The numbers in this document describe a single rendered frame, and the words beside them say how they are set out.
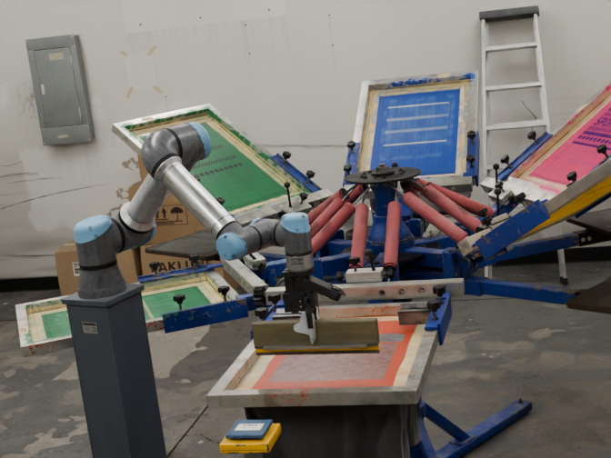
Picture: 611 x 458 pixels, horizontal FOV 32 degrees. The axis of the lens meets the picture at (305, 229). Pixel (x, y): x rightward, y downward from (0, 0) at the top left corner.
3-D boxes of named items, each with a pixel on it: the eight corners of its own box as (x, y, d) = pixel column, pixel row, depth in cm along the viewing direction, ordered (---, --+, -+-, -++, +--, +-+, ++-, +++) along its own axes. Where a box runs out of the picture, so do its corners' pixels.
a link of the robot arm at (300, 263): (315, 249, 300) (308, 256, 292) (316, 264, 301) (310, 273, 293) (289, 250, 302) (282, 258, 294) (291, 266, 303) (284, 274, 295)
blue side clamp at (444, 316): (442, 345, 329) (440, 323, 327) (425, 346, 330) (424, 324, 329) (452, 314, 357) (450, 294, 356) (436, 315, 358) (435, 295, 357)
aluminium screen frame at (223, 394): (417, 403, 283) (416, 390, 282) (207, 408, 298) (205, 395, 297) (448, 311, 358) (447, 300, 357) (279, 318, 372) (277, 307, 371)
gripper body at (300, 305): (291, 306, 305) (286, 265, 303) (321, 305, 303) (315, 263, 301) (285, 314, 298) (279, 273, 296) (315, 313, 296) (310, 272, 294)
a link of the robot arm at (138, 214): (92, 233, 343) (162, 119, 309) (127, 222, 354) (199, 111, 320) (113, 263, 340) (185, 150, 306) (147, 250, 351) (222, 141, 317)
